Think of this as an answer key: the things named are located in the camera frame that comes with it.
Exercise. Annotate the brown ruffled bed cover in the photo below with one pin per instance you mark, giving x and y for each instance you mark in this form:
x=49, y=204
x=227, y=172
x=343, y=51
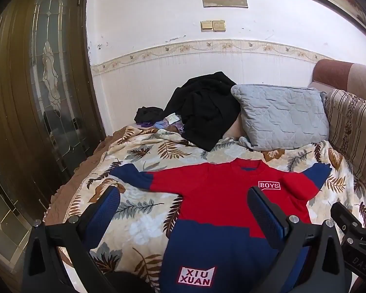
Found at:
x=79, y=174

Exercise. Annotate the grey quilted pillow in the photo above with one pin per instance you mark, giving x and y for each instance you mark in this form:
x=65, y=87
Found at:
x=280, y=116

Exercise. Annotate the large beige light switch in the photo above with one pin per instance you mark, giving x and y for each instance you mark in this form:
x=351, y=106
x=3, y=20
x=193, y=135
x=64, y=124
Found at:
x=219, y=26

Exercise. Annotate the framed wall picture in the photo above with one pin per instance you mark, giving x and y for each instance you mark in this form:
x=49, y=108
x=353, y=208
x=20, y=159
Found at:
x=353, y=12

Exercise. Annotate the small beige light switch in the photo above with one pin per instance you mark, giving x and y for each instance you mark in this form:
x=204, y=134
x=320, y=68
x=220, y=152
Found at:
x=206, y=26

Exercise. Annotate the red and blue sweater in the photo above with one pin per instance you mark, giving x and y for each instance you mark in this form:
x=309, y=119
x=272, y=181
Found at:
x=216, y=195

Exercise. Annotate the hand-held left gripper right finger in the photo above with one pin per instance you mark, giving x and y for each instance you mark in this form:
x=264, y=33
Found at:
x=267, y=216

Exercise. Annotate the wooden door with glass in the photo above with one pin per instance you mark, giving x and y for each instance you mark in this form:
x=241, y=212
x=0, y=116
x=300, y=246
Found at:
x=18, y=97

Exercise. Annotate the white paper tag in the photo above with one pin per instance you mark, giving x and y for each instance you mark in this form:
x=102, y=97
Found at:
x=172, y=118

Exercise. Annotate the black garment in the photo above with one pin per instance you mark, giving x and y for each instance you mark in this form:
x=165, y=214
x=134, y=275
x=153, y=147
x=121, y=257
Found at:
x=201, y=110

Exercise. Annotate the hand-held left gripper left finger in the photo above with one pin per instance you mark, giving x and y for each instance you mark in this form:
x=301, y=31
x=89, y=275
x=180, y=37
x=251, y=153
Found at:
x=105, y=212

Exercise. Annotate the striped sofa backrest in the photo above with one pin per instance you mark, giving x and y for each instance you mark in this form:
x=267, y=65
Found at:
x=353, y=128

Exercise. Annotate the leaf print blanket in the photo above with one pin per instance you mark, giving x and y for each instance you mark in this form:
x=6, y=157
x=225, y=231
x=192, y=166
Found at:
x=146, y=219

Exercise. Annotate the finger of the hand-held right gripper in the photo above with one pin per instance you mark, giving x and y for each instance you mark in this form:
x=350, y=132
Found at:
x=344, y=215

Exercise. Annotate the beige cloth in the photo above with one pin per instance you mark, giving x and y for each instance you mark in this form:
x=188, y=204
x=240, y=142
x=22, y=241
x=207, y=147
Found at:
x=233, y=129

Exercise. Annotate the small black cloth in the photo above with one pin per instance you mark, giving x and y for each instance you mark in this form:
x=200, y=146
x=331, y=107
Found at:
x=148, y=114

